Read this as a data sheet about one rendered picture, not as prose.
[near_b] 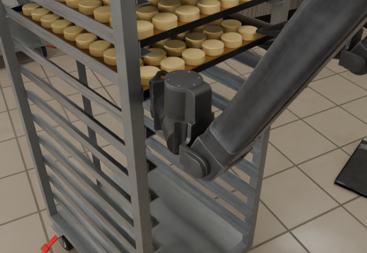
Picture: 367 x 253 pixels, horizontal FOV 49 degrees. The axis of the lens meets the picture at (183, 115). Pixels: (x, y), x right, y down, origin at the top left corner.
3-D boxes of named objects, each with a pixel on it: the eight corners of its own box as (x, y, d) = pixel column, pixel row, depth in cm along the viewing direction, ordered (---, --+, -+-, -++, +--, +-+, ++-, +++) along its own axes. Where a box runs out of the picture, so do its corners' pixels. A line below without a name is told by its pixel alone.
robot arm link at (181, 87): (202, 184, 57) (240, 157, 62) (208, 117, 50) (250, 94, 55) (147, 145, 63) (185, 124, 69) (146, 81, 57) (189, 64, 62)
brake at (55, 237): (61, 237, 154) (60, 236, 153) (45, 254, 152) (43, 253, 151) (57, 231, 156) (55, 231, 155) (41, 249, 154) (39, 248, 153)
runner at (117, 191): (160, 223, 96) (160, 215, 94) (151, 229, 95) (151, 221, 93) (37, 113, 135) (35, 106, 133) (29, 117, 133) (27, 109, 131)
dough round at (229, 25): (239, 26, 103) (240, 18, 101) (242, 34, 98) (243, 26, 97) (219, 26, 102) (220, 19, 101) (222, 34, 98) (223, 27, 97)
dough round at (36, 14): (28, 19, 107) (27, 11, 105) (43, 13, 110) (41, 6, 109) (41, 23, 104) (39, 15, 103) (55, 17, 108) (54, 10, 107)
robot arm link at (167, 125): (167, 162, 62) (203, 157, 63) (168, 125, 58) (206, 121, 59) (160, 135, 67) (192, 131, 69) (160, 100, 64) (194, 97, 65)
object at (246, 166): (258, 174, 123) (259, 166, 122) (252, 178, 122) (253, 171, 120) (132, 94, 162) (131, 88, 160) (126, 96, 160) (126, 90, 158)
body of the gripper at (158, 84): (187, 72, 69) (197, 94, 63) (187, 121, 75) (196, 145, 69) (150, 76, 68) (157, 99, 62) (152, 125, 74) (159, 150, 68)
